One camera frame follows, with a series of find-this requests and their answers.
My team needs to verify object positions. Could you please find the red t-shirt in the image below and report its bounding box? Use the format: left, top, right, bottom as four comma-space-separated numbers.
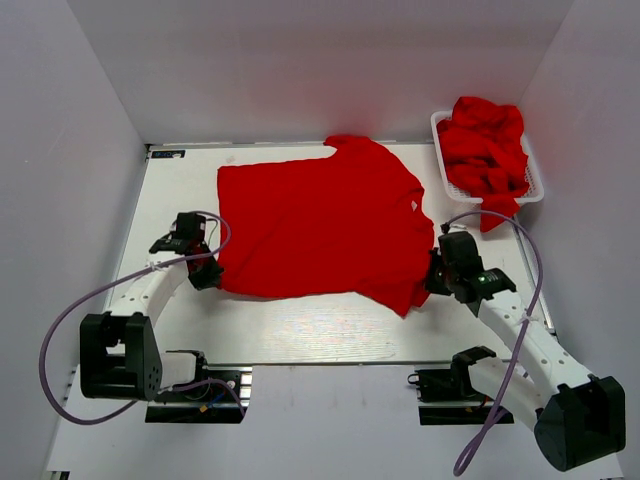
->
217, 135, 435, 317

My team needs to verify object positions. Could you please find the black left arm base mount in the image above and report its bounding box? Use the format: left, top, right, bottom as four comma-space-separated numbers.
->
145, 366, 253, 424

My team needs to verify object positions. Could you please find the small blue table label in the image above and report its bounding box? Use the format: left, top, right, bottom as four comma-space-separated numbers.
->
150, 150, 186, 159

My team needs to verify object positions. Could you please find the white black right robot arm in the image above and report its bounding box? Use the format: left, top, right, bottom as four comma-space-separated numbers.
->
425, 231, 627, 472

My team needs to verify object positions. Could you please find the pile of red t-shirts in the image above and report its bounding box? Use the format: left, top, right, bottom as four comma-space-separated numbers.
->
436, 96, 530, 233

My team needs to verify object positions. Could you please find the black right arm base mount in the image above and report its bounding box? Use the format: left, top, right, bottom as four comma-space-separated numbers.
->
407, 368, 493, 426

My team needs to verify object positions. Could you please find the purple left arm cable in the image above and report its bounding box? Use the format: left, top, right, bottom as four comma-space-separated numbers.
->
38, 209, 247, 427

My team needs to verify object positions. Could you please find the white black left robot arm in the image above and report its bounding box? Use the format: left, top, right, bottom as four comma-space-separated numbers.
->
79, 211, 224, 401

